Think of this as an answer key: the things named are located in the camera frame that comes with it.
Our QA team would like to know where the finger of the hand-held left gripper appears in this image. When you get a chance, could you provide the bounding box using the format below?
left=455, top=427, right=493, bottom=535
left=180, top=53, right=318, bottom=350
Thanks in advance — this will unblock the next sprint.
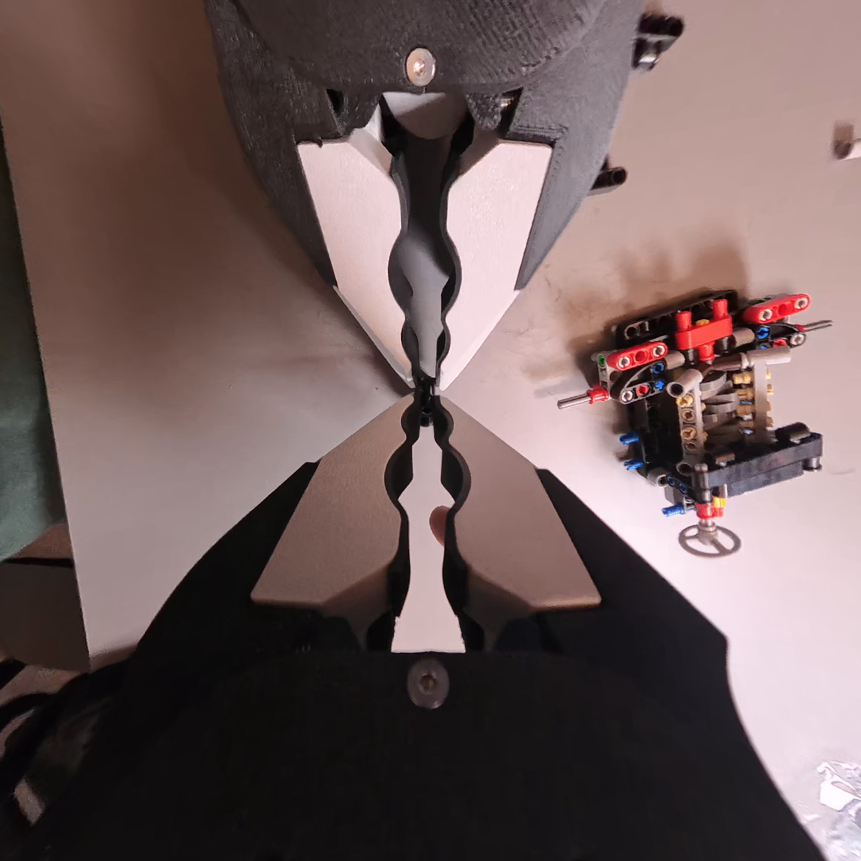
left=429, top=109, right=557, bottom=394
left=298, top=106, right=422, bottom=391

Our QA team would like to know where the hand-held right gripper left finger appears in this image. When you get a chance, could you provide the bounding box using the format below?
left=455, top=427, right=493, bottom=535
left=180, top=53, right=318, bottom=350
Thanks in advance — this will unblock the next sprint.
left=249, top=396, right=422, bottom=651

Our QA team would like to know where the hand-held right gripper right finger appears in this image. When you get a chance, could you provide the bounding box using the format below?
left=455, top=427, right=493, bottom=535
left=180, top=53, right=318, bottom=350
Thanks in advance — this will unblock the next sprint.
left=433, top=396, right=603, bottom=651

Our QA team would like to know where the partly built lego car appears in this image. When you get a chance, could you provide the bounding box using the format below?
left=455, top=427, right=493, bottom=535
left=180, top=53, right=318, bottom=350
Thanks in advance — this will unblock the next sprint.
left=557, top=291, right=833, bottom=558

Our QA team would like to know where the clear plastic bag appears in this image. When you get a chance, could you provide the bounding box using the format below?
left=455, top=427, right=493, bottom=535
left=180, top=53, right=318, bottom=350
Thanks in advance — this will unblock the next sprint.
left=814, top=760, right=861, bottom=861

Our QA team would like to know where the black square lego frame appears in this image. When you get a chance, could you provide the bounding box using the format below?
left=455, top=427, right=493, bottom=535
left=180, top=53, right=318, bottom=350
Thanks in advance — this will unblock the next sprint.
left=632, top=13, right=686, bottom=71

